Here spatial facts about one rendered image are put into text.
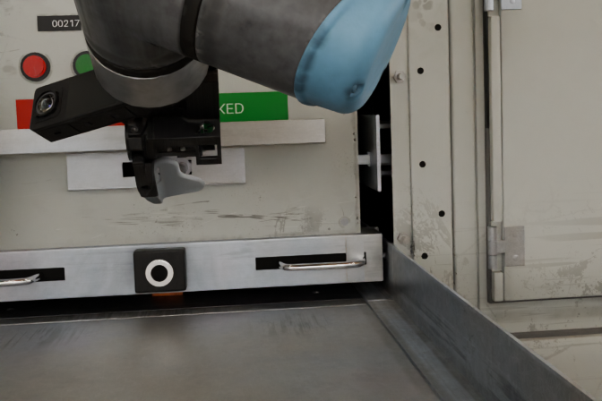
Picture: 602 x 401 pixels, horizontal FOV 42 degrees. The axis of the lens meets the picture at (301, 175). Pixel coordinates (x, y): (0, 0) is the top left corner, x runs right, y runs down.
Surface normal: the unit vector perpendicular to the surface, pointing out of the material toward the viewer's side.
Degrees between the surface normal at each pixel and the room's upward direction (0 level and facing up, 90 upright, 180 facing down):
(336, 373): 0
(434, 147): 90
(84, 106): 62
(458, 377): 0
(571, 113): 90
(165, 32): 134
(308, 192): 90
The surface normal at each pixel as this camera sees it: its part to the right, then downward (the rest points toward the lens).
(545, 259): 0.10, 0.07
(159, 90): 0.27, 0.87
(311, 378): -0.04, -1.00
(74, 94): -0.44, -0.39
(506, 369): -0.99, 0.04
